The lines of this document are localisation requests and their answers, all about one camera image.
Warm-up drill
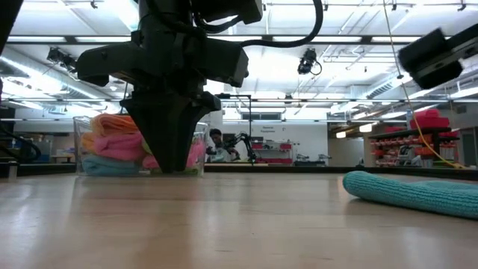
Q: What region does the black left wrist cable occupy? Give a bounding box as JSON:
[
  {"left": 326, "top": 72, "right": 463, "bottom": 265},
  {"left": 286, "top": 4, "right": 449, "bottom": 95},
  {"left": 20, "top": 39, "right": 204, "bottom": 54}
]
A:
[{"left": 193, "top": 0, "right": 325, "bottom": 49}]

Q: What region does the pink microfiber towel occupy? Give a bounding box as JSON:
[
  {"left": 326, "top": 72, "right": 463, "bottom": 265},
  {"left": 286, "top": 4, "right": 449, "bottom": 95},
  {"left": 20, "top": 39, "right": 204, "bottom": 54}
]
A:
[
  {"left": 93, "top": 132, "right": 147, "bottom": 162},
  {"left": 142, "top": 140, "right": 205, "bottom": 171}
]

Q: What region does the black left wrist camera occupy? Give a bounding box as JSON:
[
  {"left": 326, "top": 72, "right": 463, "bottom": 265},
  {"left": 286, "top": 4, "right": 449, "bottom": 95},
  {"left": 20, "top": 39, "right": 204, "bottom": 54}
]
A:
[{"left": 192, "top": 0, "right": 264, "bottom": 26}]

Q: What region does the black ceiling camera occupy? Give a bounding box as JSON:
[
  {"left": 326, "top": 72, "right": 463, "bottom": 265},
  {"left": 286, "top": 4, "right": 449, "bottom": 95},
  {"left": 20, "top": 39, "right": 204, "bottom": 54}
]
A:
[
  {"left": 46, "top": 47, "right": 79, "bottom": 74},
  {"left": 297, "top": 47, "right": 323, "bottom": 76}
]

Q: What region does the black hose loop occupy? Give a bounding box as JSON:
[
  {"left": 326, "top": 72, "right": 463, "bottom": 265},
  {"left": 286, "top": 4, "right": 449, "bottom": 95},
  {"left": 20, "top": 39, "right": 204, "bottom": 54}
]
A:
[{"left": 0, "top": 121, "right": 43, "bottom": 166}]

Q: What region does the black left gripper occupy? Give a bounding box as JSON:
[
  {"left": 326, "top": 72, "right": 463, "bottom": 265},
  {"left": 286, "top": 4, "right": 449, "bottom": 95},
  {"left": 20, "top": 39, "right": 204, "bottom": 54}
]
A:
[{"left": 75, "top": 31, "right": 250, "bottom": 175}]

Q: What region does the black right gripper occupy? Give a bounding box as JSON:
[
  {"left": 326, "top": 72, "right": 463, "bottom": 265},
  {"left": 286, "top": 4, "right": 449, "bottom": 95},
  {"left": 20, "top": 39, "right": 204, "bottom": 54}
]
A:
[{"left": 397, "top": 23, "right": 478, "bottom": 91}]

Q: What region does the person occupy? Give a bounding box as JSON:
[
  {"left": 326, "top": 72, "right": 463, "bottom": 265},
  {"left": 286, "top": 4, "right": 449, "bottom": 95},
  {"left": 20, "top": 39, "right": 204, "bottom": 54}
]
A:
[{"left": 205, "top": 128, "right": 240, "bottom": 164}]

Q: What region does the red storage rack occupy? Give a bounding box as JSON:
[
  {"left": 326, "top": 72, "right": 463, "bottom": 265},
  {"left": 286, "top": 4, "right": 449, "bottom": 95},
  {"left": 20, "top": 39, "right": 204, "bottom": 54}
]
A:
[{"left": 367, "top": 126, "right": 461, "bottom": 168}]

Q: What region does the orange microfiber towel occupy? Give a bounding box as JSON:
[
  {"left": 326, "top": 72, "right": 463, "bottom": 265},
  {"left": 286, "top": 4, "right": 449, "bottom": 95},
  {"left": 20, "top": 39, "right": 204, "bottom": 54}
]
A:
[{"left": 90, "top": 113, "right": 140, "bottom": 137}]

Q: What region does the blue microfiber towel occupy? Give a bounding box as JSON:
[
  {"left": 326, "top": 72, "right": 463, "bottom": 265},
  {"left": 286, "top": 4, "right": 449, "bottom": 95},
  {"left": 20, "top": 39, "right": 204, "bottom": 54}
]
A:
[
  {"left": 342, "top": 170, "right": 478, "bottom": 220},
  {"left": 81, "top": 154, "right": 142, "bottom": 177}
]

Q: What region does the white shelf with red bins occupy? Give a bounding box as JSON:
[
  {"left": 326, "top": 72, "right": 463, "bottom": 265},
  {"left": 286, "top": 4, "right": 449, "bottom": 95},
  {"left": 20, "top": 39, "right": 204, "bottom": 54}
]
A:
[{"left": 253, "top": 140, "right": 295, "bottom": 164}]

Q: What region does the yellow hanging cable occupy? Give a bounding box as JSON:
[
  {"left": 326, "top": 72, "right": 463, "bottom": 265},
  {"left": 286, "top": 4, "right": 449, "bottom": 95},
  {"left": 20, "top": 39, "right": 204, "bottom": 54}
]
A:
[{"left": 382, "top": 0, "right": 470, "bottom": 170}]

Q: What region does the clear plastic bin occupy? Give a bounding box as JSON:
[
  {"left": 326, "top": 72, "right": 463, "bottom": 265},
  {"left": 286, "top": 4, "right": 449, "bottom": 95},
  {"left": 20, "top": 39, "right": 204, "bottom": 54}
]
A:
[{"left": 72, "top": 114, "right": 211, "bottom": 178}]

